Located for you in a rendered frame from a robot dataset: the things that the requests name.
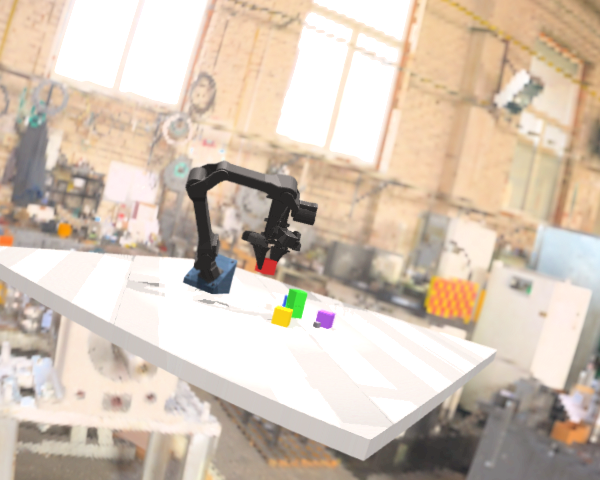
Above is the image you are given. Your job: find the yellow block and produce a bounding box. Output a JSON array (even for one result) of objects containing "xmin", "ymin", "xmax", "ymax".
[{"xmin": 271, "ymin": 306, "xmax": 293, "ymax": 327}]

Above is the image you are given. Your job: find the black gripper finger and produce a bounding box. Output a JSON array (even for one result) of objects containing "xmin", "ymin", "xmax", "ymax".
[
  {"xmin": 270, "ymin": 246, "xmax": 291, "ymax": 263},
  {"xmin": 250, "ymin": 243, "xmax": 271, "ymax": 270}
]

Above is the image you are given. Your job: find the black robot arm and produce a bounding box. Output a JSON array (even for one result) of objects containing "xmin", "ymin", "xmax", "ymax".
[{"xmin": 185, "ymin": 160, "xmax": 318, "ymax": 283}]

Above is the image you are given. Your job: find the red block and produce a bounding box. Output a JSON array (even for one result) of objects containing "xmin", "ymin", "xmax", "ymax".
[{"xmin": 255, "ymin": 258, "xmax": 277, "ymax": 275}]

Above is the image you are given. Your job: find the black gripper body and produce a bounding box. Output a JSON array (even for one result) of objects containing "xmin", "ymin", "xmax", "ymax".
[{"xmin": 241, "ymin": 215, "xmax": 301, "ymax": 251}]

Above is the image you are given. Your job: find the green block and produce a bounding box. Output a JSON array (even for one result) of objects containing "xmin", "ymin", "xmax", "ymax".
[
  {"xmin": 285, "ymin": 302, "xmax": 305, "ymax": 318},
  {"xmin": 286, "ymin": 289, "xmax": 307, "ymax": 307}
]

